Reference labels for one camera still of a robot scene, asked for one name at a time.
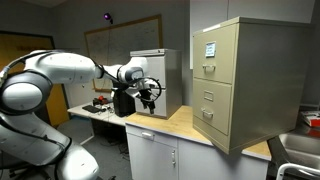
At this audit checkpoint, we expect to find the black keyboard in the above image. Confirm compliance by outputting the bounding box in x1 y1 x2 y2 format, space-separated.
81 104 103 114

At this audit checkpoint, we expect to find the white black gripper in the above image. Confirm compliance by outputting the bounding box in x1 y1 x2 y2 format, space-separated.
127 79 158 115

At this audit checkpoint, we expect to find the beige cabinet drawer with label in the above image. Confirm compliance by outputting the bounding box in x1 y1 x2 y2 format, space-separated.
192 23 239 85

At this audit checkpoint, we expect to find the camera with purple light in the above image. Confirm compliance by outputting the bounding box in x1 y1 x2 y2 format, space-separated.
102 12 115 25

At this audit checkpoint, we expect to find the wood-framed whiteboard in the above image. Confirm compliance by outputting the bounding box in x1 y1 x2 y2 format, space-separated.
83 14 164 93

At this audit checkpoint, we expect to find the small gray file cabinet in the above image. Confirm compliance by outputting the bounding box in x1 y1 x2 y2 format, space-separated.
129 48 183 120

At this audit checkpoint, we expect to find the white desk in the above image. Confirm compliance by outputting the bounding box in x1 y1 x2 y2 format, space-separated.
67 101 128 127

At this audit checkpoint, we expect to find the white cabinet with wooden top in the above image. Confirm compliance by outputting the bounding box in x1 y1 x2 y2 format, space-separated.
124 105 273 180

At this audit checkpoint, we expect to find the black computer box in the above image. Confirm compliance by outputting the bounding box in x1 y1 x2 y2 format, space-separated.
112 87 137 118

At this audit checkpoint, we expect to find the red and white box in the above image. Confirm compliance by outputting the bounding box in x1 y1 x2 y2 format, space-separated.
299 110 320 128

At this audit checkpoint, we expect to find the white metal tube frame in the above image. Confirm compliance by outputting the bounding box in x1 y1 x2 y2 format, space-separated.
275 162 320 180

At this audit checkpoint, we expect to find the red device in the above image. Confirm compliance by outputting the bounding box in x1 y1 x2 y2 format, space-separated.
92 95 110 106

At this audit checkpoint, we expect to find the stainless steel sink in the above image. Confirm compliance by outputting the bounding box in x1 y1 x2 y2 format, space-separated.
277 131 320 172

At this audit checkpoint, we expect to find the yellow door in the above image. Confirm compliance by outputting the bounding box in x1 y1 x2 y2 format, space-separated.
0 30 70 128

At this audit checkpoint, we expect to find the beige metal file cabinet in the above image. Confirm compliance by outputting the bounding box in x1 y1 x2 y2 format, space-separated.
192 16 314 155

